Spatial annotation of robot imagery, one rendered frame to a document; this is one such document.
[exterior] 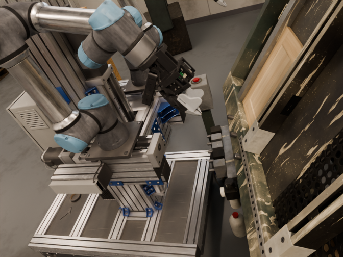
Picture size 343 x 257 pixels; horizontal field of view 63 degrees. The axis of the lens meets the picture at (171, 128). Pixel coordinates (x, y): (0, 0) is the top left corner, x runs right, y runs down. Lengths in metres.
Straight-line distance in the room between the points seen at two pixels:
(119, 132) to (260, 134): 0.58
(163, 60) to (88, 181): 0.80
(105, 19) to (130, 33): 0.06
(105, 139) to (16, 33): 0.51
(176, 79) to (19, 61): 0.54
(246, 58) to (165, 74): 0.98
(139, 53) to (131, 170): 0.77
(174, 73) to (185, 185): 1.47
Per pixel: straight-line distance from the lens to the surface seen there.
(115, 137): 1.24
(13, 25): 1.03
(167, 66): 0.69
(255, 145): 1.17
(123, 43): 0.67
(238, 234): 1.98
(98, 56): 0.74
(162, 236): 1.90
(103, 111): 1.17
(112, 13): 0.67
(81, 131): 1.10
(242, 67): 1.66
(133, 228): 2.02
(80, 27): 0.92
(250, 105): 1.38
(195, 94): 0.76
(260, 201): 1.05
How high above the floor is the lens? 1.78
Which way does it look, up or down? 38 degrees down
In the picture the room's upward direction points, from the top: 23 degrees counter-clockwise
